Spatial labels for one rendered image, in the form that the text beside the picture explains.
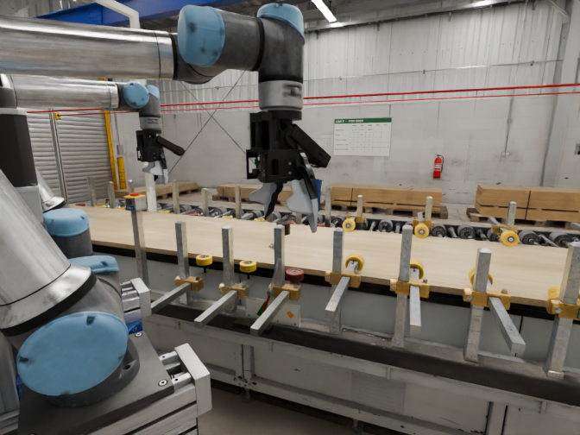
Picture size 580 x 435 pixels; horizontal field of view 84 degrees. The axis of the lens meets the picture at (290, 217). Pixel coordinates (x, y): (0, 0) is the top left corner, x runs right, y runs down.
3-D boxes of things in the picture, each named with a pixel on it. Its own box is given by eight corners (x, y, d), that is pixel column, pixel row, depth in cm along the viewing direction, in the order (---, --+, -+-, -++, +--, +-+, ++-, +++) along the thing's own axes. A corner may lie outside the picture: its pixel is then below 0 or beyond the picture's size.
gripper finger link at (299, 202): (291, 237, 51) (272, 187, 54) (318, 231, 55) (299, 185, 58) (301, 230, 49) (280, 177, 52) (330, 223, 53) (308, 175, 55)
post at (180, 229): (187, 316, 160) (180, 221, 149) (182, 314, 161) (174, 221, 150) (192, 312, 163) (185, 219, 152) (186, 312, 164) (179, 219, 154)
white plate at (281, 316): (299, 328, 138) (299, 306, 136) (244, 317, 147) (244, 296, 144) (299, 327, 138) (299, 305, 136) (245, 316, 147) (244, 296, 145)
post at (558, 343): (559, 381, 108) (589, 244, 98) (547, 379, 109) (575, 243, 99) (555, 375, 112) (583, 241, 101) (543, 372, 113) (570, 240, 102)
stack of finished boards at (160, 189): (197, 187, 1022) (197, 182, 1018) (136, 198, 803) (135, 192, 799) (178, 186, 1050) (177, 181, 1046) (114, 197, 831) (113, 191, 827)
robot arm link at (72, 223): (49, 265, 89) (40, 217, 86) (41, 254, 99) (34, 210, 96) (98, 255, 97) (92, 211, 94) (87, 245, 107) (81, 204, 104)
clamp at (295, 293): (297, 301, 136) (297, 290, 135) (267, 296, 140) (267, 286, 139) (301, 295, 141) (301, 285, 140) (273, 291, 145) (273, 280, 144)
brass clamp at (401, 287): (428, 299, 116) (430, 286, 115) (389, 293, 121) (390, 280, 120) (427, 292, 122) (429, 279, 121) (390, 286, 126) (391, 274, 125)
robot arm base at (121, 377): (46, 422, 50) (35, 367, 48) (46, 369, 62) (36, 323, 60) (148, 381, 59) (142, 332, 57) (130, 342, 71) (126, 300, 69)
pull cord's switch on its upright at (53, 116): (72, 220, 333) (54, 108, 309) (61, 219, 338) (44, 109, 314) (79, 218, 341) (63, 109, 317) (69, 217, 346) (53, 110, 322)
